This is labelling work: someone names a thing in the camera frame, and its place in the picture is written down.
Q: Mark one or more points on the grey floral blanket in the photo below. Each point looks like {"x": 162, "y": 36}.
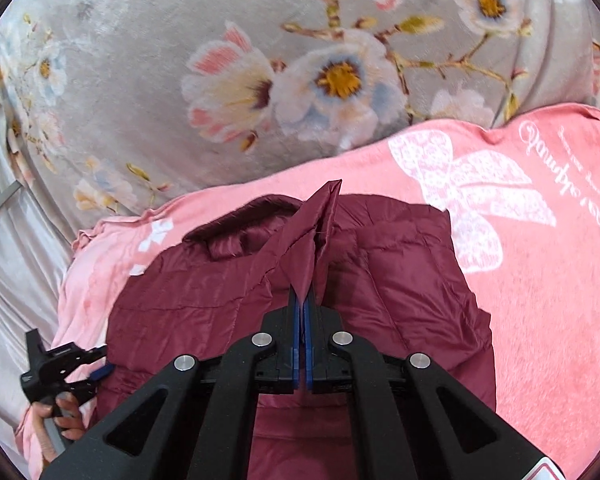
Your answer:
{"x": 155, "y": 85}

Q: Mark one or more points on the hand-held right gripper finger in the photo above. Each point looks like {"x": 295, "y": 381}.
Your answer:
{"x": 310, "y": 345}
{"x": 298, "y": 345}

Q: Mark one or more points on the maroon puffer jacket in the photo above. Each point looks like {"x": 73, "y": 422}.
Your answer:
{"x": 380, "y": 280}

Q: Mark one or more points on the metal rod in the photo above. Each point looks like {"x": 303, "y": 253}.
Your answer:
{"x": 0, "y": 205}

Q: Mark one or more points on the pink butterfly print blanket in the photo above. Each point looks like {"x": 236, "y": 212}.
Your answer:
{"x": 530, "y": 320}

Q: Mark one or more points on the pale satin sheet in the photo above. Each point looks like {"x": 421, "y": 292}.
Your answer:
{"x": 10, "y": 280}

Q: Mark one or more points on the person's left hand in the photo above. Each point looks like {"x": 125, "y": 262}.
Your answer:
{"x": 67, "y": 422}

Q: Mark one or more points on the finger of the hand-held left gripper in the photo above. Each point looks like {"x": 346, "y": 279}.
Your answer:
{"x": 102, "y": 373}
{"x": 75, "y": 354}

